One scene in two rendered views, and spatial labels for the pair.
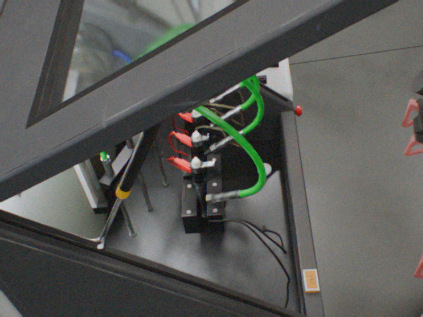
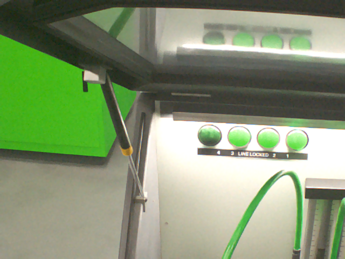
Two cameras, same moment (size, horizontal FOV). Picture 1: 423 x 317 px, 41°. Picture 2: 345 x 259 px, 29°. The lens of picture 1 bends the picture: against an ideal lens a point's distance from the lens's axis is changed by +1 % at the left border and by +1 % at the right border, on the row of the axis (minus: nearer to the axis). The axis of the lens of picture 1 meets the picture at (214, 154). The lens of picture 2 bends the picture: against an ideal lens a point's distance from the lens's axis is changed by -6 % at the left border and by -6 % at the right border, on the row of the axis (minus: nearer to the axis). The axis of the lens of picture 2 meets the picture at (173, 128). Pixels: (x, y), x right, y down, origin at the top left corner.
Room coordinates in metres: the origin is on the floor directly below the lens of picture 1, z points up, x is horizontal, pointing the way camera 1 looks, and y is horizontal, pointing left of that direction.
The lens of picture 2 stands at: (0.65, -0.92, 2.06)
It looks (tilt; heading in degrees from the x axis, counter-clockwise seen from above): 28 degrees down; 95
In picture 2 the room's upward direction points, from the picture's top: 2 degrees counter-clockwise
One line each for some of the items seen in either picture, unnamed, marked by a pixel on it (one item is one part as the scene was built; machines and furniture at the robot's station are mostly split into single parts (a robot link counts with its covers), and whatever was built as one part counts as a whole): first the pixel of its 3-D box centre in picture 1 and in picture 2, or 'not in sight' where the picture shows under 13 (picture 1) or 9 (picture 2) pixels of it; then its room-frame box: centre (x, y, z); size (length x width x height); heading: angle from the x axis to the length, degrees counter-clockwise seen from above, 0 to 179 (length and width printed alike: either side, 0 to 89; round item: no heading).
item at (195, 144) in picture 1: (205, 164); not in sight; (0.87, 0.03, 1.01); 0.05 x 0.03 x 0.21; 85
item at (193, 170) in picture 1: (205, 190); not in sight; (0.79, 0.03, 1.01); 0.05 x 0.03 x 0.21; 85
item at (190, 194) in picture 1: (204, 177); not in sight; (0.91, 0.03, 0.91); 0.34 x 0.10 x 0.15; 175
